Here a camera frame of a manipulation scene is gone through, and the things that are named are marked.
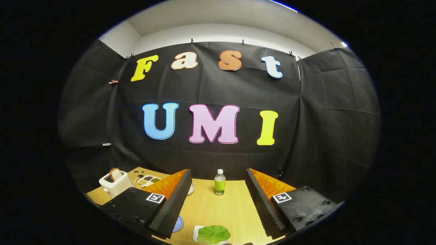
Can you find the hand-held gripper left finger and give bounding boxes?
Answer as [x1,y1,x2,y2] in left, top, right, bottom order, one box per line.
[99,168,193,240]

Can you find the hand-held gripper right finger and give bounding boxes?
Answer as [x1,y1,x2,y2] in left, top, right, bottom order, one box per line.
[245,168,344,240]

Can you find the green lettuce leaf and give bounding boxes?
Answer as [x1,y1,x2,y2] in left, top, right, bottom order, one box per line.
[197,225,231,245]

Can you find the blue round plate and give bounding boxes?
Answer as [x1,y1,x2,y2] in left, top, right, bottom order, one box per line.
[172,215,184,233]

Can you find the white square plate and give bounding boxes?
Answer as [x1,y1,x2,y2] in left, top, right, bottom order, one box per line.
[192,225,230,245]

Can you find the white divided seasoning tray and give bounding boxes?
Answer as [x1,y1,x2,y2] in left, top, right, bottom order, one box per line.
[137,175,161,187]

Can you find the green label drink bottle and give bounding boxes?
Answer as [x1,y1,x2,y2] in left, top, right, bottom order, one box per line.
[214,169,226,196]

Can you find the white toaster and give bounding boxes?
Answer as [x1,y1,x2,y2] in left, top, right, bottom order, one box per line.
[99,172,134,198]

